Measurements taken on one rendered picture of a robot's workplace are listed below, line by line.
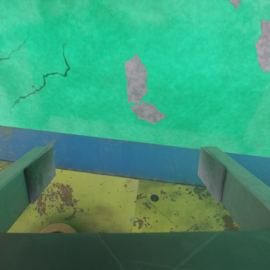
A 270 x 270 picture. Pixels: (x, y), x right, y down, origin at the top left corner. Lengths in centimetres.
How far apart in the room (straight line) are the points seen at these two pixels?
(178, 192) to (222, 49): 70
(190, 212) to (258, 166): 20
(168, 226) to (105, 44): 76
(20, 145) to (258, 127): 104
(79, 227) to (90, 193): 5
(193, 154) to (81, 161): 22
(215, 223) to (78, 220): 17
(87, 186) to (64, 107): 84
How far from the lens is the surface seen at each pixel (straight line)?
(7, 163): 36
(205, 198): 30
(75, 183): 30
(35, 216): 28
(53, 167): 17
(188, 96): 95
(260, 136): 120
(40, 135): 44
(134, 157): 36
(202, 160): 16
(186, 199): 29
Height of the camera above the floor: 83
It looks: 50 degrees down
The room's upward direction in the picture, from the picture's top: 170 degrees counter-clockwise
